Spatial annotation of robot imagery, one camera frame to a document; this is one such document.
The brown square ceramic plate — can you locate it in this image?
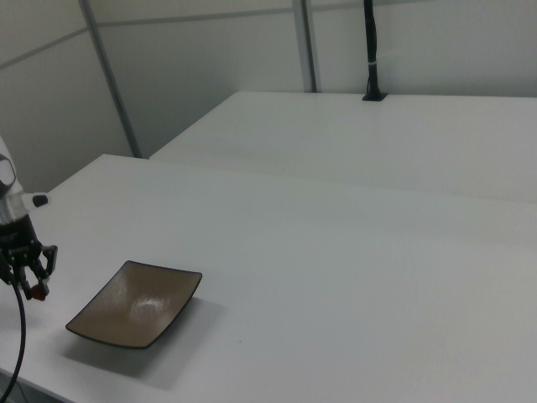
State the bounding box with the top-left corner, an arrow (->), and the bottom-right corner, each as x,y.
65,259 -> 204,350

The grey metal partition post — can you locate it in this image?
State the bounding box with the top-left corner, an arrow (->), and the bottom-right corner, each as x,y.
78,0 -> 143,160
292,0 -> 324,94

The black pole with white band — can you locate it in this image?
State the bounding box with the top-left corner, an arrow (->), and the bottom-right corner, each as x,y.
362,0 -> 389,103

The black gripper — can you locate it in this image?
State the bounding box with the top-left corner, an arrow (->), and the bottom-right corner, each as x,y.
0,213 -> 60,302

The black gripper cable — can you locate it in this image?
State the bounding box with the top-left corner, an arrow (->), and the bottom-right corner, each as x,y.
0,268 -> 29,398

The white side table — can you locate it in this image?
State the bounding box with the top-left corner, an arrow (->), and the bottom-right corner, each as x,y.
149,90 -> 537,207

